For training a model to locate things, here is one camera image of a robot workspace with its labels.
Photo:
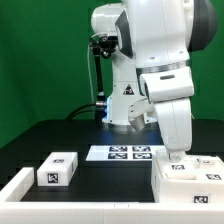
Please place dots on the white cabinet body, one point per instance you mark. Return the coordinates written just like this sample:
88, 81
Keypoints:
185, 191

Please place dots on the white cabinet door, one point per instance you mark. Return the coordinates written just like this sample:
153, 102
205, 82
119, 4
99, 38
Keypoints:
184, 170
210, 169

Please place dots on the white L-shaped workspace fence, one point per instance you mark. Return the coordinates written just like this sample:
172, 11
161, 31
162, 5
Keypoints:
14, 211

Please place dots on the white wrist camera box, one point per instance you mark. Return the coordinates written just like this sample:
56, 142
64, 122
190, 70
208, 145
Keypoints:
159, 87

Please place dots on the white fiducial marker plate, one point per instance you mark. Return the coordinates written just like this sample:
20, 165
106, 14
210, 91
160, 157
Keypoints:
122, 152

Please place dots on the white cabinet top block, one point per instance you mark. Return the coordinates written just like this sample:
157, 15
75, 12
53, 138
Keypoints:
57, 169

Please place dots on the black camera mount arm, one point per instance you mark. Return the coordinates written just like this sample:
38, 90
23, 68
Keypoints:
99, 66

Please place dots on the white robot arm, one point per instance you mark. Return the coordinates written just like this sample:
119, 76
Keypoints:
149, 42

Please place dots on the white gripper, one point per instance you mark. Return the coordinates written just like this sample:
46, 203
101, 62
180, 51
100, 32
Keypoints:
175, 123

